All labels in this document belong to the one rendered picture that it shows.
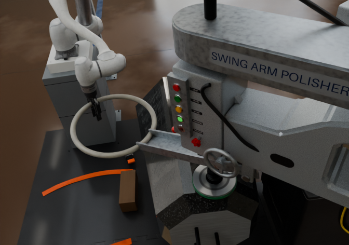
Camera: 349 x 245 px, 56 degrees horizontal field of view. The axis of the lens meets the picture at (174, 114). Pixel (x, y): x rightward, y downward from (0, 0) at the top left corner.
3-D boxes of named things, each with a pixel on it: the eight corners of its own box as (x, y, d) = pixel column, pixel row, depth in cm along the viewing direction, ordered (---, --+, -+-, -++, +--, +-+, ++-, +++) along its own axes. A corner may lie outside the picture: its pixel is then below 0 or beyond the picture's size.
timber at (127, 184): (123, 180, 270) (120, 171, 262) (138, 178, 270) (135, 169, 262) (121, 212, 248) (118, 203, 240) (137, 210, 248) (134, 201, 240)
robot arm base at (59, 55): (54, 63, 250) (51, 56, 246) (56, 48, 266) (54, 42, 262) (78, 59, 252) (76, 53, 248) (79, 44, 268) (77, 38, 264)
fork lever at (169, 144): (273, 153, 142) (271, 145, 139) (254, 185, 131) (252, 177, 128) (156, 131, 185) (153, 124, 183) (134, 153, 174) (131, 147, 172)
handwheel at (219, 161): (247, 167, 131) (250, 142, 121) (236, 186, 125) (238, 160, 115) (214, 153, 138) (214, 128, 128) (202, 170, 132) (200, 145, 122)
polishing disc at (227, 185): (240, 167, 166) (240, 166, 165) (229, 202, 152) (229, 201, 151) (201, 158, 173) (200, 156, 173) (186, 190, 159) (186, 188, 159)
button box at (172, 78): (193, 134, 132) (189, 77, 113) (190, 138, 131) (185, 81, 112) (177, 127, 136) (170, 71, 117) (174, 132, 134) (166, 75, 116)
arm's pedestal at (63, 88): (66, 154, 300) (33, 84, 247) (72, 118, 337) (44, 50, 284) (121, 145, 302) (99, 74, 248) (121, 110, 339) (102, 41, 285)
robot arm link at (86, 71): (80, 89, 184) (103, 82, 187) (74, 66, 173) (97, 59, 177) (76, 79, 191) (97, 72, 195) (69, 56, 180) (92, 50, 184)
